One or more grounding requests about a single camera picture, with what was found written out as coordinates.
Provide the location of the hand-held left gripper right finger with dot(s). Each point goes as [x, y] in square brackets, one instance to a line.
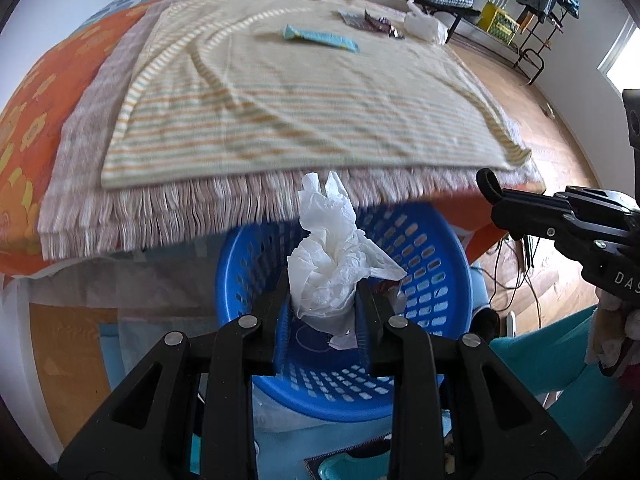
[364, 320]

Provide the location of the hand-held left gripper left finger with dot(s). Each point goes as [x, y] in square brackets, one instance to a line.
[282, 335]

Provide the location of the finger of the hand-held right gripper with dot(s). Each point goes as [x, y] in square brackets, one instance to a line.
[530, 222]
[540, 200]

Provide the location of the white tissue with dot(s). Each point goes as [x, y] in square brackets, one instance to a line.
[330, 260]

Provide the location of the blue plastic basket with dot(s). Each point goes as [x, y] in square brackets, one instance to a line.
[430, 280]

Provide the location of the small white floor object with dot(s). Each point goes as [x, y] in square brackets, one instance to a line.
[548, 111]

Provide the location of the person's teal trouser leg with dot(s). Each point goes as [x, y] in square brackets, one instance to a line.
[540, 355]

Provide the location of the black clothes rack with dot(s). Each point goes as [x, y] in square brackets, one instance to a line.
[530, 53]

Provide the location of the window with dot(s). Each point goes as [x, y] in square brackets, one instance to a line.
[625, 60]

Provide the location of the yellow plastic crate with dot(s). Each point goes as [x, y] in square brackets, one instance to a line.
[500, 22]

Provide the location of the teal hanging garment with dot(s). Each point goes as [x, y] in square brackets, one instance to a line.
[571, 2]

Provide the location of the white plastic bag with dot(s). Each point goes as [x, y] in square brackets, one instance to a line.
[425, 22]

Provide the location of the yellow striped cloth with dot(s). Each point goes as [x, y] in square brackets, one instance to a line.
[300, 110]

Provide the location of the dark candy wrapper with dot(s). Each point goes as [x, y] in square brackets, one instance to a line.
[382, 25]

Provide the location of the silver foil packet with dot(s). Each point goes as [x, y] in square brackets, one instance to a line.
[352, 19]

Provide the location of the plaid fringed cloth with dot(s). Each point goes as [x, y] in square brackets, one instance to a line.
[85, 160]

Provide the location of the white tube with teal wrapper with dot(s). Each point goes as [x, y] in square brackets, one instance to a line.
[320, 38]

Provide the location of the orange floral sheet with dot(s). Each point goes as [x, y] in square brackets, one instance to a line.
[30, 125]

